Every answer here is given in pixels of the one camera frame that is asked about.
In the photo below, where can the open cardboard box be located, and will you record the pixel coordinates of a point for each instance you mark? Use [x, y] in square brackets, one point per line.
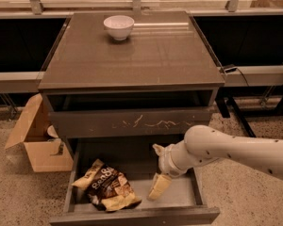
[45, 153]

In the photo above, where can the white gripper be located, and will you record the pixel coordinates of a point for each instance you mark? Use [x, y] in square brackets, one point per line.
[165, 163]

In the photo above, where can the open middle drawer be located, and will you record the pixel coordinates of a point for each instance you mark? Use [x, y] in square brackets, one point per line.
[181, 205]

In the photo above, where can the white object in box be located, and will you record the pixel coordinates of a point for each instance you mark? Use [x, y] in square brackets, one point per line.
[52, 132]

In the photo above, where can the white ceramic bowl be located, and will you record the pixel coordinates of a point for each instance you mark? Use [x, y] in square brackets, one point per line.
[119, 26]

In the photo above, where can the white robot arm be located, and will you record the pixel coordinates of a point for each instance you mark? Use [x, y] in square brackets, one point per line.
[202, 145]

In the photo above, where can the scratched top drawer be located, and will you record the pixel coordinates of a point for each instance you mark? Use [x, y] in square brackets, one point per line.
[130, 122]

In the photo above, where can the grey drawer cabinet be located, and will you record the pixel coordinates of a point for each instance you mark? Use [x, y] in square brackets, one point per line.
[164, 63]

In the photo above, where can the black wheeled stand leg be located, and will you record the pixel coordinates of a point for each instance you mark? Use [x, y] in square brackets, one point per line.
[223, 103]

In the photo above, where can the brown chip bag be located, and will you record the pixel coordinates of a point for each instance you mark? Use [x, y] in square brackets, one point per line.
[107, 188]

